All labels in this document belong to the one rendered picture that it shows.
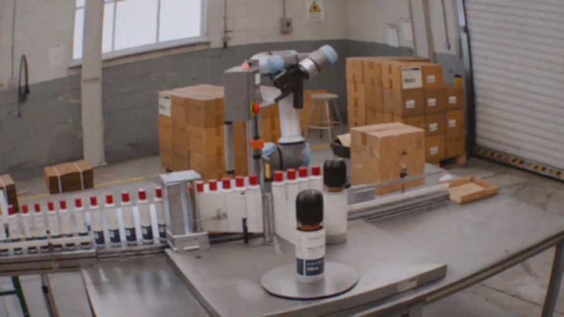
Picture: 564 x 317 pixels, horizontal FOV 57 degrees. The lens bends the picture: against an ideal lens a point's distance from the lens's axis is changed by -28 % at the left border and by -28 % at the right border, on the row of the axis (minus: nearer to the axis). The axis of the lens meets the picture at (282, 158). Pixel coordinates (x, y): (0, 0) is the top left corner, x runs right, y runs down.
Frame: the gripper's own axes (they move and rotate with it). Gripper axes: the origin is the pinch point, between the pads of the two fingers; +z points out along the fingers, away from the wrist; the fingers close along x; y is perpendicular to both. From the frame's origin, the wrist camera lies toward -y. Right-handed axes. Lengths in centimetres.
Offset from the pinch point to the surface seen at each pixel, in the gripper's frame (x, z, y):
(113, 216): 2, 72, 4
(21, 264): 4, 125, 17
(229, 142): -9.1, 15.8, -6.2
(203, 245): 15, 49, -22
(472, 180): -11, -79, -103
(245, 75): 0.3, -0.4, 14.0
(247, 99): 0.4, 3.9, 6.2
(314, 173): 0.8, -2.7, -32.8
